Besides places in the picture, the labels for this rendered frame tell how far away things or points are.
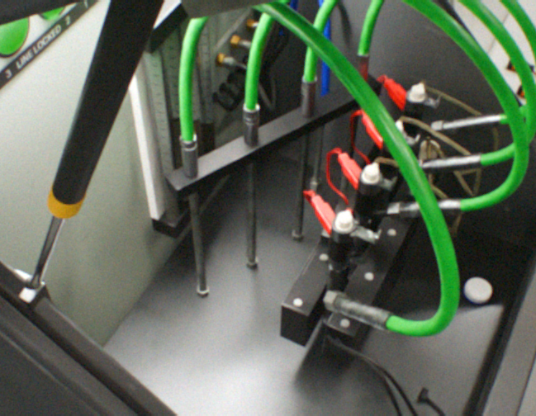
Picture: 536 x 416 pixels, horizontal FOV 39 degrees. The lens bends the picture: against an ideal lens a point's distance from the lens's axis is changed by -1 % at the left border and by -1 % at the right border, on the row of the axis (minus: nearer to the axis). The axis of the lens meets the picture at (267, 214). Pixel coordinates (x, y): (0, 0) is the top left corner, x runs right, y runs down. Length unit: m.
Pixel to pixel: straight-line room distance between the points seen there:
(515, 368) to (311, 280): 0.27
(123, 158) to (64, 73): 0.19
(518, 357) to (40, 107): 0.64
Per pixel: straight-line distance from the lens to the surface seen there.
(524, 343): 1.01
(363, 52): 0.99
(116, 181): 0.94
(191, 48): 0.76
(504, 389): 0.97
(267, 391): 1.05
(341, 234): 0.84
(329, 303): 0.77
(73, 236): 0.90
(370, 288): 0.97
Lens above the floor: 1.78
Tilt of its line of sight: 51 degrees down
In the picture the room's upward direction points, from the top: 1 degrees clockwise
